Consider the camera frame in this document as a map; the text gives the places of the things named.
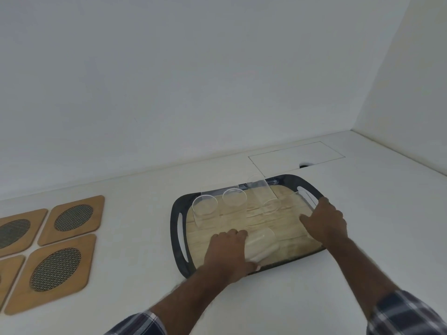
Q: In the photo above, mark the plaid left shirt sleeve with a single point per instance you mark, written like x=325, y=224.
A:
x=138, y=324

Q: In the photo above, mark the plaid right shirt sleeve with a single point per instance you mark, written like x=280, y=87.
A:
x=408, y=315

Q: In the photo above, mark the person's right thumb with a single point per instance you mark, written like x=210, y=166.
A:
x=307, y=220

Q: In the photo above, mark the person's right forearm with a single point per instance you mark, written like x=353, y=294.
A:
x=359, y=275

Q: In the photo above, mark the black tray with wooden base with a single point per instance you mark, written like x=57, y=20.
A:
x=178, y=247

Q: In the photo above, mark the tall clear drinking glass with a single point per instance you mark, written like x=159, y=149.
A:
x=262, y=193

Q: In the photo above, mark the person's left thumb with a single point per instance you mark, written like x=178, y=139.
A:
x=252, y=267

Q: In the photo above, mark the person's right hand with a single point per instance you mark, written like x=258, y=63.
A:
x=328, y=223

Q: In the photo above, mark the person's left hand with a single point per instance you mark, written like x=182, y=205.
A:
x=227, y=256

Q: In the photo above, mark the person's left forearm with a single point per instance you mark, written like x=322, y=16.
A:
x=188, y=303

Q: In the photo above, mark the plaid shirt sleeve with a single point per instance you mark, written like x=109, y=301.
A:
x=408, y=315
x=138, y=324

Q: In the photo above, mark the wooden coaster with mesh oval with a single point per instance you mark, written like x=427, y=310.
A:
x=74, y=218
x=15, y=232
x=54, y=272
x=8, y=275

